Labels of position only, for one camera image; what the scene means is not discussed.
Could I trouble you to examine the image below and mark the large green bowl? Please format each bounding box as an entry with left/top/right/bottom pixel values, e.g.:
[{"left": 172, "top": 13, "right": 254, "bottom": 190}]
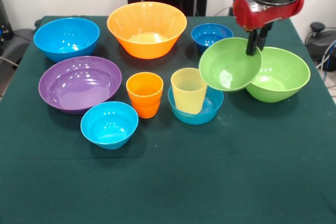
[{"left": 245, "top": 46, "right": 311, "bottom": 103}]

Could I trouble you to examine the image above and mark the yellow cup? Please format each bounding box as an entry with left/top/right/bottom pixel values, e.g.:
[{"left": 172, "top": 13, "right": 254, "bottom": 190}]
[{"left": 170, "top": 67, "right": 208, "bottom": 115}]

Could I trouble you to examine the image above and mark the large blue bowl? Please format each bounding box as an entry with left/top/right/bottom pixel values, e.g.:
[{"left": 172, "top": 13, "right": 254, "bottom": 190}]
[{"left": 33, "top": 17, "right": 101, "bottom": 63}]

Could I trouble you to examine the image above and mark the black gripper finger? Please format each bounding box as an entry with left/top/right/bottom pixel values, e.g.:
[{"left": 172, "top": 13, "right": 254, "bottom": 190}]
[
  {"left": 246, "top": 30, "right": 257, "bottom": 56},
  {"left": 256, "top": 22, "right": 273, "bottom": 51}
]

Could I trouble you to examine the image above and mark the small green bowl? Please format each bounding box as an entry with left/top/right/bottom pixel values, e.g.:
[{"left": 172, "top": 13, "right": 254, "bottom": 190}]
[{"left": 198, "top": 37, "right": 263, "bottom": 92}]

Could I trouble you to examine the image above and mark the dark grey seat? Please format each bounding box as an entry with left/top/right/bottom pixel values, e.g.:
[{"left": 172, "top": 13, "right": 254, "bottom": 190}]
[{"left": 0, "top": 28, "right": 36, "bottom": 78}]

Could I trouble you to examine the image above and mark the small dark blue bowl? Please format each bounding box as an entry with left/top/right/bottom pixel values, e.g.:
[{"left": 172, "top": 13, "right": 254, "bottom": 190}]
[{"left": 191, "top": 23, "right": 234, "bottom": 54}]

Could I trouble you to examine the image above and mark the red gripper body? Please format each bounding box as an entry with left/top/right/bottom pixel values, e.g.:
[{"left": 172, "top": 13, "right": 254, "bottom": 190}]
[{"left": 233, "top": 0, "right": 306, "bottom": 32}]

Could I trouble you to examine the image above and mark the black electronic device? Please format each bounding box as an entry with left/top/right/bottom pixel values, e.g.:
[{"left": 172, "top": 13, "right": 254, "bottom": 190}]
[{"left": 0, "top": 0, "right": 14, "bottom": 41}]

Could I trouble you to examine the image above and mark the large orange bowl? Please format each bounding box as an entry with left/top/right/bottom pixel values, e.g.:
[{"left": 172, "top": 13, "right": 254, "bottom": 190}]
[{"left": 106, "top": 1, "right": 188, "bottom": 60}]

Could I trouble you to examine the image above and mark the dark green tablecloth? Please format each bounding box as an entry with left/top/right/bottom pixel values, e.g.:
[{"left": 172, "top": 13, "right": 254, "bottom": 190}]
[{"left": 0, "top": 15, "right": 336, "bottom": 224}]

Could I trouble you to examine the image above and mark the orange cup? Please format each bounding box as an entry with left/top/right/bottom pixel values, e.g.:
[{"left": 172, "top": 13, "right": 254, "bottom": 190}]
[{"left": 125, "top": 71, "right": 164, "bottom": 119}]

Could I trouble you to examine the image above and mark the purple bowl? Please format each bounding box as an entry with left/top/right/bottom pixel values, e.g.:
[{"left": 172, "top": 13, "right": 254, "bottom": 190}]
[{"left": 38, "top": 56, "right": 122, "bottom": 115}]

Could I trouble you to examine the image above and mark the translucent blue ridged bowl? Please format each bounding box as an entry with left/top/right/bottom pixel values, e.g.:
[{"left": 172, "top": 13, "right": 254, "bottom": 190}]
[{"left": 167, "top": 79, "right": 225, "bottom": 125}]

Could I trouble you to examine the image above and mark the small light blue bowl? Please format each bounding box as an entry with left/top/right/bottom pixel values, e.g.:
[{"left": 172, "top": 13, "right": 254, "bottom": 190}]
[{"left": 80, "top": 101, "right": 139, "bottom": 151}]

